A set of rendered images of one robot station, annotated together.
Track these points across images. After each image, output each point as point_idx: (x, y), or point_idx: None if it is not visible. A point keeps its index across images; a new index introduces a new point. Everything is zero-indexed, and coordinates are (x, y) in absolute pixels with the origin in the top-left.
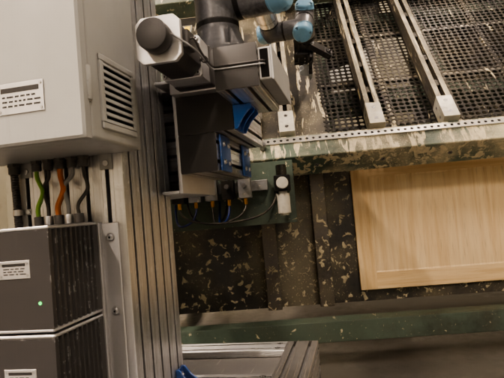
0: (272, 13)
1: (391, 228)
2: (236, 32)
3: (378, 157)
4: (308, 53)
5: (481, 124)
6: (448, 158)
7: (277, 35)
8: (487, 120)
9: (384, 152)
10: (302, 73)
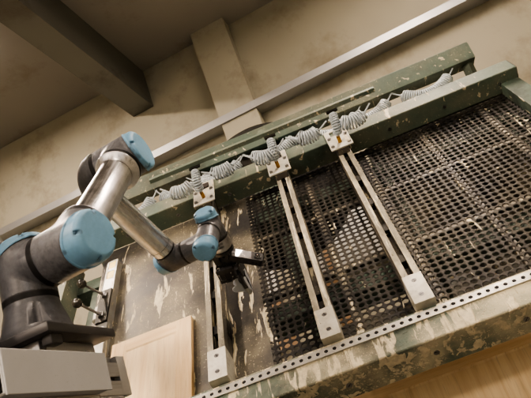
0: (86, 268)
1: None
2: (47, 305)
3: (341, 384)
4: (233, 266)
5: (466, 303)
6: (439, 360)
7: (178, 260)
8: (472, 294)
9: (346, 377)
10: (236, 289)
